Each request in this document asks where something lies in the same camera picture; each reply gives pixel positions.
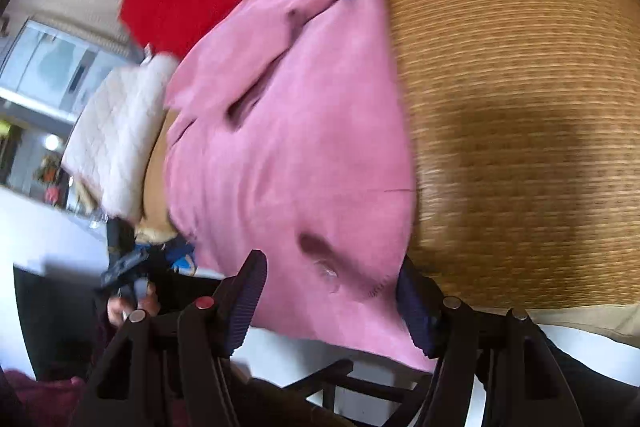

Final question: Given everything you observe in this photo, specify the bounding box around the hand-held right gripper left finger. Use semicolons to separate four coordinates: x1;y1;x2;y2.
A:
70;249;268;427

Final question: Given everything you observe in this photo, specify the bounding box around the person's left hand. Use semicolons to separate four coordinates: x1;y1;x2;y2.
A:
106;292;161;325

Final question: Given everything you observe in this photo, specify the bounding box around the pink garment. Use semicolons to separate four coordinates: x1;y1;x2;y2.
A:
164;0;436;373

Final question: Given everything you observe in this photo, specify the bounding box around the red flower decoration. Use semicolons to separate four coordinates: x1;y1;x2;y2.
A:
32;154;71;208

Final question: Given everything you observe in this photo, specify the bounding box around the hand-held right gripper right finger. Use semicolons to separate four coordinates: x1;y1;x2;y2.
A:
395;254;586;427

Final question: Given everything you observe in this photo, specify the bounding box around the dark red cloth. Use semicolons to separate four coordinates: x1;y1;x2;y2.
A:
0;369;88;427

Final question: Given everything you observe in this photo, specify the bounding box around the black stool frame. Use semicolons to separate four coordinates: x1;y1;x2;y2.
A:
285;357;431;418

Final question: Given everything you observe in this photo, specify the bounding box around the blue patterned item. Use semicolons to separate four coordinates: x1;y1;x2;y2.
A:
167;242;196;275

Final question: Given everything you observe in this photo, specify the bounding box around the window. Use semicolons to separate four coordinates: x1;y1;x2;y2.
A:
10;19;131;108

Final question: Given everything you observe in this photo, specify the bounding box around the woven bamboo mat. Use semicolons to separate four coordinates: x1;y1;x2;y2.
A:
142;0;640;313

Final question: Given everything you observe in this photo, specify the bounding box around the white quilted pillow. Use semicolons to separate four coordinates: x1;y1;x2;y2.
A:
60;54;181;225

